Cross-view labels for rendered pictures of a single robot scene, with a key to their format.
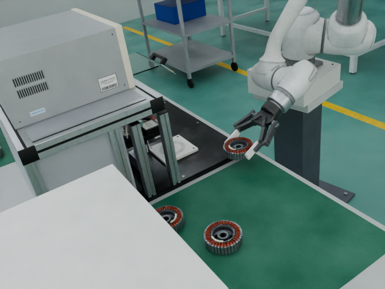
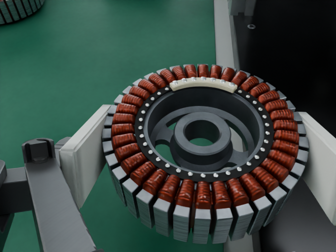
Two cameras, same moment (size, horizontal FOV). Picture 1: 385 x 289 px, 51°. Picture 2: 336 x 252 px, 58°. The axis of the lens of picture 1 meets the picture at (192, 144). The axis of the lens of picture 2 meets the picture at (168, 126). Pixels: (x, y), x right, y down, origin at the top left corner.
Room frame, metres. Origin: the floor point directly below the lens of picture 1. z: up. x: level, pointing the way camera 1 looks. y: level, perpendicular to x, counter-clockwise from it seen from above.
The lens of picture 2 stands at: (1.28, -0.27, 0.96)
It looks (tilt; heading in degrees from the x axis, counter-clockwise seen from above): 49 degrees down; 124
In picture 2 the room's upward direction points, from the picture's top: 2 degrees counter-clockwise
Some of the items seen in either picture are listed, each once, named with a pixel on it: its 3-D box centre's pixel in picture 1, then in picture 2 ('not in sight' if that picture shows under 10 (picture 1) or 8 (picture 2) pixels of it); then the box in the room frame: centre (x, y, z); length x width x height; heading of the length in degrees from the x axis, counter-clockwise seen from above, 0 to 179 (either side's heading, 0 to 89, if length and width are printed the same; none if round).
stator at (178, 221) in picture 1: (165, 220); not in sight; (0.96, 0.12, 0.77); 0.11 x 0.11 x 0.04
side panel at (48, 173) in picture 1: (86, 188); not in sight; (1.00, 0.34, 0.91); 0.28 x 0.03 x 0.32; 118
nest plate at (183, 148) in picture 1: (172, 149); not in sight; (1.37, 0.08, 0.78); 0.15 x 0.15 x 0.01; 28
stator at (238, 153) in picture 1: (238, 148); (201, 140); (1.23, -0.16, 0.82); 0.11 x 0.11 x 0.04
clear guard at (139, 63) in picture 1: (128, 71); not in sight; (1.62, 0.22, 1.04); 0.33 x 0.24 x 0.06; 118
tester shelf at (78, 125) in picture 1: (63, 95); not in sight; (1.33, 0.42, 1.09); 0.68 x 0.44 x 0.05; 28
